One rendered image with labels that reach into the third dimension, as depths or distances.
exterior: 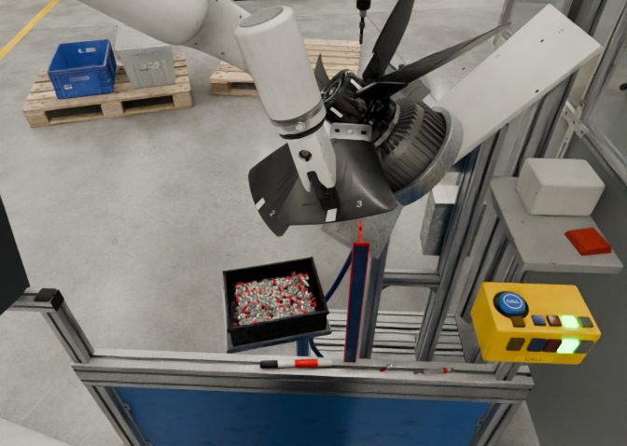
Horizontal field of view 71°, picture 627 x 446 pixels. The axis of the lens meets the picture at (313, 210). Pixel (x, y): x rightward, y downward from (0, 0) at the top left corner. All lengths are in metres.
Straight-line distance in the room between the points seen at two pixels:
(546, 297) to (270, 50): 0.58
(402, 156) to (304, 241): 1.44
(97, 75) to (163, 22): 3.21
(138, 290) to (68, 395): 0.53
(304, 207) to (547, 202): 0.73
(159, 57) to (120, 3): 3.13
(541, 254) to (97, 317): 1.82
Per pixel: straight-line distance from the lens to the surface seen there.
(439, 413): 1.09
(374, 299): 1.48
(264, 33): 0.58
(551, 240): 1.28
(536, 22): 1.19
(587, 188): 1.33
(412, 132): 0.99
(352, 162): 0.85
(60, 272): 2.53
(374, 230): 0.99
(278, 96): 0.61
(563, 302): 0.83
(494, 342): 0.78
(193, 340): 2.03
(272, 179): 1.10
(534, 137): 1.52
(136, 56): 3.68
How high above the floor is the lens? 1.65
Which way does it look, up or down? 41 degrees down
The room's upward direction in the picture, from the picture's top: straight up
